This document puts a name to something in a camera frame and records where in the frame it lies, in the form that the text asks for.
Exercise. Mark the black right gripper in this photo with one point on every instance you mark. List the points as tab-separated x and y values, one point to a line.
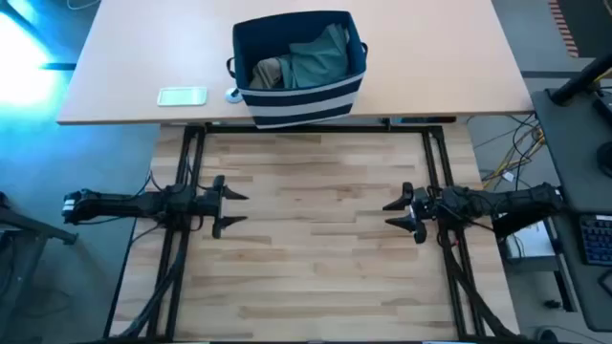
428	205

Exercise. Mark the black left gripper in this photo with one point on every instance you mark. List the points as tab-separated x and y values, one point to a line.
205	203

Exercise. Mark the navy white striped fabric bin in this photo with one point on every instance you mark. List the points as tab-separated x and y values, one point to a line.
296	107

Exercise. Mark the khaki shorts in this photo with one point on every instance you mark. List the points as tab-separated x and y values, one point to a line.
265	74

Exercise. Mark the teal green shorts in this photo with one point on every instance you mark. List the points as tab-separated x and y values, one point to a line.
318	59

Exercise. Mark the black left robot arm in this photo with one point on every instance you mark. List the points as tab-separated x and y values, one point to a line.
119	205

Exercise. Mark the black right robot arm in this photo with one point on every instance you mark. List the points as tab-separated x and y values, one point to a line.
502	200

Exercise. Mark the round grey desk grommet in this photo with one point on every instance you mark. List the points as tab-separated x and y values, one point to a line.
233	95

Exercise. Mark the white box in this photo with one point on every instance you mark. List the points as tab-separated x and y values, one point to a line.
531	243

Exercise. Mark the light wooden office desk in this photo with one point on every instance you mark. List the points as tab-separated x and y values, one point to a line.
430	57

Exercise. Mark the dark grey side desk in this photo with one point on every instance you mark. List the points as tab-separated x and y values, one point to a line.
569	157

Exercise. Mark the black backlit keyboard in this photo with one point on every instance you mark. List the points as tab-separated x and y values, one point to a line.
596	239

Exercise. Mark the grey metal side table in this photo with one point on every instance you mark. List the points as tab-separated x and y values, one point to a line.
28	227

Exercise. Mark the black monitor pole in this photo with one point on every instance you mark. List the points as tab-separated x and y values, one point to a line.
581	81

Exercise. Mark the dark rug with orange edge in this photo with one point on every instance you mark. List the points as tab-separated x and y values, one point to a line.
588	24

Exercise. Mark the black aluminium table frame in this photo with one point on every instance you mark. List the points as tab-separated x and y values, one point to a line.
198	143

